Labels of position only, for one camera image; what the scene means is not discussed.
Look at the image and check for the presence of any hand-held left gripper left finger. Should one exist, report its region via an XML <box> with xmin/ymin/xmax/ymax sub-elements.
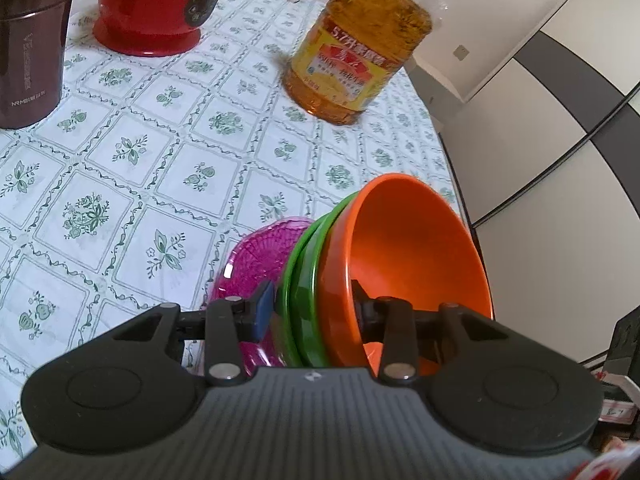
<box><xmin>112</xmin><ymin>280</ymin><xmax>277</xmax><ymax>387</ymax></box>

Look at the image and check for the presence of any green plastic bowl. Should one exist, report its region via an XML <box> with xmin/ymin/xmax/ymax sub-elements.
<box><xmin>272</xmin><ymin>212</ymin><xmax>331</xmax><ymax>367</ymax></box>
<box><xmin>289</xmin><ymin>192</ymin><xmax>361</xmax><ymax>368</ymax></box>

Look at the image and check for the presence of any green floral sheet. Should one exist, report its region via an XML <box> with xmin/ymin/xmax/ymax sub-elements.
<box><xmin>0</xmin><ymin>0</ymin><xmax>473</xmax><ymax>466</ymax></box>

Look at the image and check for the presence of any brown insulated jar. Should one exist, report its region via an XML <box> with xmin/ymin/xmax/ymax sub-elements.
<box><xmin>0</xmin><ymin>0</ymin><xmax>81</xmax><ymax>130</ymax></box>

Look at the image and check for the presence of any dark object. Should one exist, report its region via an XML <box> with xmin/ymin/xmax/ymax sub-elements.
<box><xmin>607</xmin><ymin>305</ymin><xmax>640</xmax><ymax>391</ymax></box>

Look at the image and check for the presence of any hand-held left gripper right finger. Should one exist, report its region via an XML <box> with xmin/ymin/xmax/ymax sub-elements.
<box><xmin>350</xmin><ymin>280</ymin><xmax>521</xmax><ymax>387</ymax></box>

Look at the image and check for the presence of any orange plastic bowl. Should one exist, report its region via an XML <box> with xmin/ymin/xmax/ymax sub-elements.
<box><xmin>316</xmin><ymin>173</ymin><xmax>496</xmax><ymax>378</ymax></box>

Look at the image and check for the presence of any cooking oil bottle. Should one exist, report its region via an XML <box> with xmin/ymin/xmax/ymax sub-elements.
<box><xmin>282</xmin><ymin>0</ymin><xmax>461</xmax><ymax>127</ymax></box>

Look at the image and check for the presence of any white red printed box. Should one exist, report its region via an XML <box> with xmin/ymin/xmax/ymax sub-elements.
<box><xmin>590</xmin><ymin>370</ymin><xmax>640</xmax><ymax>480</ymax></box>

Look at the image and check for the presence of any white grey wardrobe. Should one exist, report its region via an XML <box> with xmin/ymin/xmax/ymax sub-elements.
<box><xmin>435</xmin><ymin>0</ymin><xmax>640</xmax><ymax>366</ymax></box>

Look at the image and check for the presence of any transparent pink plastic plate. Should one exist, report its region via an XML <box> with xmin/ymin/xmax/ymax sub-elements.
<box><xmin>200</xmin><ymin>216</ymin><xmax>313</xmax><ymax>371</ymax></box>

